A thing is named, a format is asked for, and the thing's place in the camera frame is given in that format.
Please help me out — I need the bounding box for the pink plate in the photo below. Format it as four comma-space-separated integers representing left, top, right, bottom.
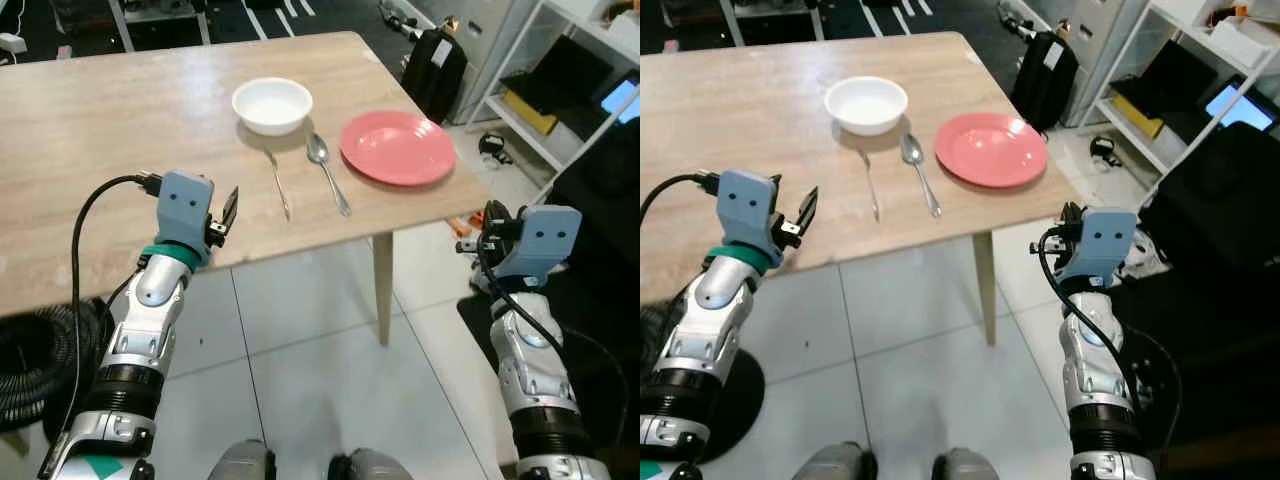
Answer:
934, 112, 1049, 189
339, 110, 457, 188

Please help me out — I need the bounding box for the slim silver fork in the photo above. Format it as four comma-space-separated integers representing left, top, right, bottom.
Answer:
262, 147, 293, 223
858, 148, 883, 223

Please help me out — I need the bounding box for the black corrugated hose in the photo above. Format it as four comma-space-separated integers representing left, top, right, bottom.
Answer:
0, 298, 117, 433
640, 303, 669, 373

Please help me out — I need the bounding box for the black backpack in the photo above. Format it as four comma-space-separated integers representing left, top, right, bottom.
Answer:
1009, 29, 1082, 132
401, 27, 470, 126

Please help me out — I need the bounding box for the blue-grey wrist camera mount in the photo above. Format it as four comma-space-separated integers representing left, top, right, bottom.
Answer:
494, 205, 584, 282
1061, 207, 1140, 288
155, 170, 217, 253
715, 169, 784, 267

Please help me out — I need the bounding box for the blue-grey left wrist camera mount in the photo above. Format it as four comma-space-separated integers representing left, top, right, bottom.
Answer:
155, 170, 217, 253
715, 169, 784, 267

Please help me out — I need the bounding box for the black cable bundle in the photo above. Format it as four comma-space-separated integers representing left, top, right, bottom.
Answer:
1087, 134, 1124, 170
477, 131, 514, 167

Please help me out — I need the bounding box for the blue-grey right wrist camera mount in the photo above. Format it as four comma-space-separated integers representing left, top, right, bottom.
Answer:
494, 205, 584, 282
1061, 207, 1140, 288

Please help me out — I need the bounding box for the silver spoon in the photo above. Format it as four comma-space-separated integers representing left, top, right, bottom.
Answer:
900, 133, 943, 219
305, 132, 353, 219

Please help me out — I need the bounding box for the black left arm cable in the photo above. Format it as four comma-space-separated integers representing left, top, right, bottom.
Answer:
68, 173, 163, 441
640, 171, 723, 217

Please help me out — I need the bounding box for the grey right robot leg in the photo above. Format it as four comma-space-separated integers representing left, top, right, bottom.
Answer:
329, 447, 414, 480
931, 447, 1002, 480

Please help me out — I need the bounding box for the white bowl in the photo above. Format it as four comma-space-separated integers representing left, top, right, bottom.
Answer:
824, 76, 910, 137
231, 77, 314, 137

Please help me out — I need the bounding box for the yellow box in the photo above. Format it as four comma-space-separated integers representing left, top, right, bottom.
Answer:
502, 89, 560, 137
1111, 94, 1167, 142

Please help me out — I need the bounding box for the wooden table leg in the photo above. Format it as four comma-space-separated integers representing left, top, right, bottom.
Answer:
371, 231, 397, 348
971, 229, 999, 347

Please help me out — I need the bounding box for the white metal shelf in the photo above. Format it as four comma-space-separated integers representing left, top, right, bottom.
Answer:
1075, 0, 1280, 209
464, 0, 641, 206

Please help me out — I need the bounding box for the lit blue screen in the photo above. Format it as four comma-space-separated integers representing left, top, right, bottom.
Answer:
1199, 77, 1277, 134
597, 74, 641, 127

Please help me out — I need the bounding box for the grey left robot leg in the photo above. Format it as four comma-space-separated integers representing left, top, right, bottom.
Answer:
206, 439, 277, 480
794, 442, 880, 480

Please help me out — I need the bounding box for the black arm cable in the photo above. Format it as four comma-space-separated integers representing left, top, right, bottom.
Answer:
474, 232, 633, 426
640, 171, 723, 217
68, 173, 163, 441
1036, 226, 1187, 446

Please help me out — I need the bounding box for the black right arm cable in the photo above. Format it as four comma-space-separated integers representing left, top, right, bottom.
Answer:
474, 232, 633, 426
1036, 226, 1187, 446

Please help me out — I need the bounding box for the grey robot leg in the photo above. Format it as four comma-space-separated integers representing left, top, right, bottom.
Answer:
206, 439, 277, 480
931, 447, 1002, 480
794, 442, 880, 480
329, 447, 414, 480

